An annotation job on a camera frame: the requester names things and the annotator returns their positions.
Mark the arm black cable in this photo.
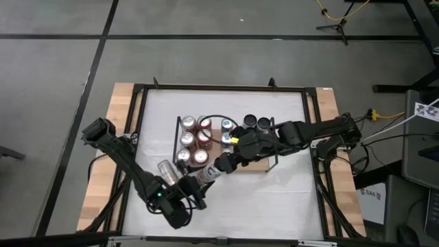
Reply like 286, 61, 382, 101
143, 190, 209, 215
198, 114, 241, 145

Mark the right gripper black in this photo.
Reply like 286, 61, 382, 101
214, 126, 275, 173

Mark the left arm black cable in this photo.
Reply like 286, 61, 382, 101
143, 190, 209, 215

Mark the black tripod stand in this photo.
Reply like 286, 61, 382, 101
315, 13, 351, 46

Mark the Celsius Peach Vibe can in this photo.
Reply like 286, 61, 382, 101
242, 113, 258, 130

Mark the Celsius Tropical Vibe can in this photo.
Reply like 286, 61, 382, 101
256, 117, 272, 133

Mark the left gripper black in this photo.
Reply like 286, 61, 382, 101
178, 174, 212, 211

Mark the black desk leg frame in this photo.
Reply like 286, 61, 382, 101
372, 0, 439, 94

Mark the white cardboard box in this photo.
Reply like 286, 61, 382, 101
356, 182, 387, 226

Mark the orange cable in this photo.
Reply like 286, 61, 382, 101
379, 110, 406, 120

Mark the yellow cable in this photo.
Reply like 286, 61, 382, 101
315, 0, 371, 21

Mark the red Fanta can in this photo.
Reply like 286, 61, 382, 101
197, 115, 213, 131
197, 128, 213, 148
192, 148, 210, 168

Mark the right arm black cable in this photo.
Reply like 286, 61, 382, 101
198, 114, 241, 145

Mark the wooden shelf with black frame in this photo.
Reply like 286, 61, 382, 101
171, 116, 279, 174

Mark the grey chair base leg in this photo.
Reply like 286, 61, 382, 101
0, 145, 27, 161

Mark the white cable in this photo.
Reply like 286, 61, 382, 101
359, 98, 439, 144

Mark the blue silver Red Bull can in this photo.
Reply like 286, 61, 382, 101
220, 132, 233, 149
221, 118, 235, 134

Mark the white paper tag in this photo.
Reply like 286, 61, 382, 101
414, 102, 439, 123

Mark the silver Celsius can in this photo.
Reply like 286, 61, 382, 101
195, 163, 224, 187
156, 159, 183, 187

